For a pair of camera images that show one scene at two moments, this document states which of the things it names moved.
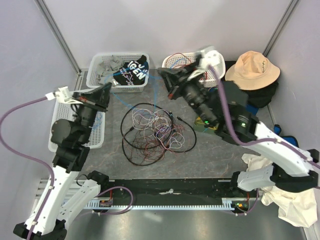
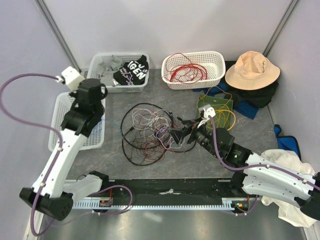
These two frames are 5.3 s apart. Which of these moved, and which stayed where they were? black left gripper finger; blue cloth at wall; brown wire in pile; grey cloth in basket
Moved: black left gripper finger
Stayed: brown wire in pile; grey cloth in basket; blue cloth at wall
